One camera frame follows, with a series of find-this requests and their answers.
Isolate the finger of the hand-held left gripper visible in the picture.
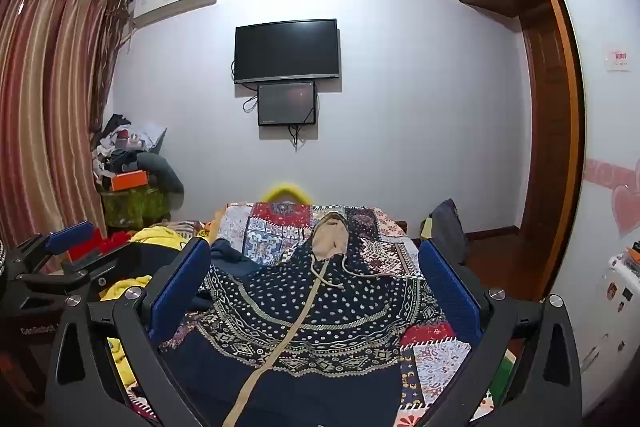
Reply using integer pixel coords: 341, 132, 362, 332
14, 252, 151, 308
9, 221, 96, 275

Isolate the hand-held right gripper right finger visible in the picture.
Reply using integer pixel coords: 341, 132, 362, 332
419, 239, 584, 427

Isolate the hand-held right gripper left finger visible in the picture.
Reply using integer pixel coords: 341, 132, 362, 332
44, 237, 212, 427

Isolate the navy patterned hooded robe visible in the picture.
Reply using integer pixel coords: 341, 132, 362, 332
160, 207, 451, 427

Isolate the pile of clothes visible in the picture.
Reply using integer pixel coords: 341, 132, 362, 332
90, 113, 168, 188

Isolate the red cloth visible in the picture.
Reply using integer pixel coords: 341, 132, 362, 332
67, 229, 135, 262

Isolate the yellow cartoon blanket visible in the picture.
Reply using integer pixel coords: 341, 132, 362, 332
97, 226, 203, 375

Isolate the tan cloth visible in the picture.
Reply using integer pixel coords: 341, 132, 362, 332
207, 206, 230, 242

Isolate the orange box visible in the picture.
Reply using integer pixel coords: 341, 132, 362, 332
111, 170, 150, 192

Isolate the green and white cloth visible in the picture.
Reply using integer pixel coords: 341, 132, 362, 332
486, 349, 517, 409

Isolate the patchwork bed sheet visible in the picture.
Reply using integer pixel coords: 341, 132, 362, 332
125, 202, 516, 427

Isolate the red striped curtain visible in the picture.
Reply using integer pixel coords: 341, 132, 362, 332
0, 0, 132, 260

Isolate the yellow hoop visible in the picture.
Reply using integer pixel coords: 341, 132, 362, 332
262, 185, 312, 206

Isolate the wooden door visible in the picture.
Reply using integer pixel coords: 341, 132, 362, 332
519, 0, 587, 304

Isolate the pink heart sticker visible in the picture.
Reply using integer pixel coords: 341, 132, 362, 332
584, 157, 640, 239

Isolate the white sliding wardrobe door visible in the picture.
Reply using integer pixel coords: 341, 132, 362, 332
542, 0, 640, 419

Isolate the white air conditioner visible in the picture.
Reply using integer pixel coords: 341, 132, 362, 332
128, 0, 220, 30

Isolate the red and white label sticker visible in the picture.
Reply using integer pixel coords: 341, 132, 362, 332
604, 49, 632, 72

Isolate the small black wall monitor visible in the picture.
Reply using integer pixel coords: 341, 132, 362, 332
256, 80, 318, 128

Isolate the black wall television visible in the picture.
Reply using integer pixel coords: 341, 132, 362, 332
233, 18, 342, 86

